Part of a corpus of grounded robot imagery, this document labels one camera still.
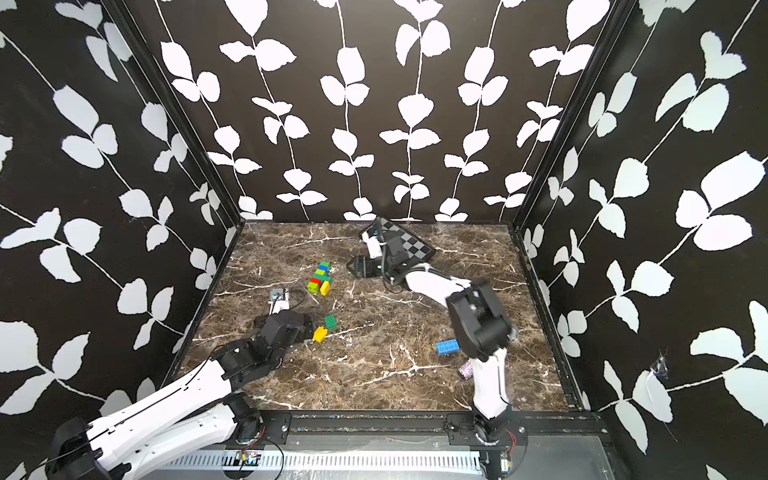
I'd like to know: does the white slotted cable duct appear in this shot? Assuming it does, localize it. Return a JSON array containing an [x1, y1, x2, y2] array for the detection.
[[162, 450, 483, 474]]

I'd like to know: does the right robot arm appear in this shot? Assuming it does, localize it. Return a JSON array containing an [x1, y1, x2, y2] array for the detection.
[[348, 217, 518, 443]]

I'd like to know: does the blue long brick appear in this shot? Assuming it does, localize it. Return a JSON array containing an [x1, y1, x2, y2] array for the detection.
[[436, 339, 460, 356]]

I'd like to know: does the green long brick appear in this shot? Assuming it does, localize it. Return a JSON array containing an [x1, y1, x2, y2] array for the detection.
[[311, 275, 332, 285]]

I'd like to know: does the black white checkerboard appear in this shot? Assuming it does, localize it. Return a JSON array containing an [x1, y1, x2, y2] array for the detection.
[[359, 217, 435, 263]]

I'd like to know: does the black mounting rail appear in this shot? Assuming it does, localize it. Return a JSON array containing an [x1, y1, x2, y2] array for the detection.
[[119, 409, 613, 448]]

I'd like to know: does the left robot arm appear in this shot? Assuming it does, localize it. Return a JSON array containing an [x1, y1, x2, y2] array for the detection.
[[43, 310, 317, 479]]

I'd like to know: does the purple glitter microphone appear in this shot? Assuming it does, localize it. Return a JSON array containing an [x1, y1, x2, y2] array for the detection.
[[459, 361, 474, 380]]

